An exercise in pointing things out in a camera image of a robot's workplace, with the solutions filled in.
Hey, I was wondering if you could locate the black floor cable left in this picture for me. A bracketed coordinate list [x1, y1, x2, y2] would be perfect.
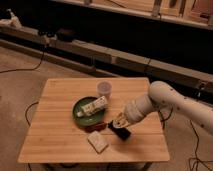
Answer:
[0, 46, 46, 74]

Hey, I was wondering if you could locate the translucent plastic cup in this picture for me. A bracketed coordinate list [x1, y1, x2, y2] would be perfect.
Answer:
[97, 81, 112, 99]

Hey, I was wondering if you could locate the white tube on plate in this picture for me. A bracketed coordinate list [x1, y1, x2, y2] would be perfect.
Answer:
[77, 96, 108, 117]

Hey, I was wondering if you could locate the red chili pepper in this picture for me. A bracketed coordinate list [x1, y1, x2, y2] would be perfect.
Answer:
[85, 122, 107, 133]

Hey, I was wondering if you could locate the wooden folding table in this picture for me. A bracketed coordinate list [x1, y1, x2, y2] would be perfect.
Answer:
[18, 78, 170, 163]

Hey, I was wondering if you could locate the black device on ledge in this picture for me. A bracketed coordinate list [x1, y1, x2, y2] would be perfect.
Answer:
[56, 29, 75, 42]

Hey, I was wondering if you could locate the green round plate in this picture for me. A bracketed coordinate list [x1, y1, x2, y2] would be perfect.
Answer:
[72, 96, 106, 127]

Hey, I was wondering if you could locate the black cable right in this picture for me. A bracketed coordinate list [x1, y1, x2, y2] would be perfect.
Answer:
[188, 119, 213, 171]

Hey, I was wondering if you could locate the white sponge block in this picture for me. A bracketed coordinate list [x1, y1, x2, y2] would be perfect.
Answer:
[87, 131, 108, 154]

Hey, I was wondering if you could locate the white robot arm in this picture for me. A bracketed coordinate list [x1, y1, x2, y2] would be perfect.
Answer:
[113, 81, 213, 135]

